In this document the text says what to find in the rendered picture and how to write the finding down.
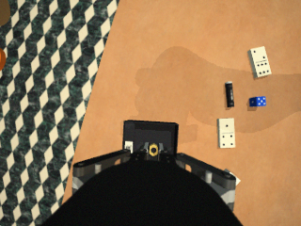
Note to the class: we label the black rack of three bins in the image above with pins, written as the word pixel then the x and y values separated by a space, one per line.
pixel 137 133

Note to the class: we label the yellow hex nut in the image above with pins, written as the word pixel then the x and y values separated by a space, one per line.
pixel 153 149

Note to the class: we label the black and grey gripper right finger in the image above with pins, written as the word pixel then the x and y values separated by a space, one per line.
pixel 221 181

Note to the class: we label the cream domino tile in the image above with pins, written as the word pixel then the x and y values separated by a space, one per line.
pixel 259 62
pixel 225 132

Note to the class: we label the blue die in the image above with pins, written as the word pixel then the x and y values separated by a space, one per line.
pixel 257 101

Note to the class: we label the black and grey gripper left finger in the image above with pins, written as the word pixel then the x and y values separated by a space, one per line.
pixel 84 170

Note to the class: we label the black aaa battery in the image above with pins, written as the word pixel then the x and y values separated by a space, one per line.
pixel 229 94

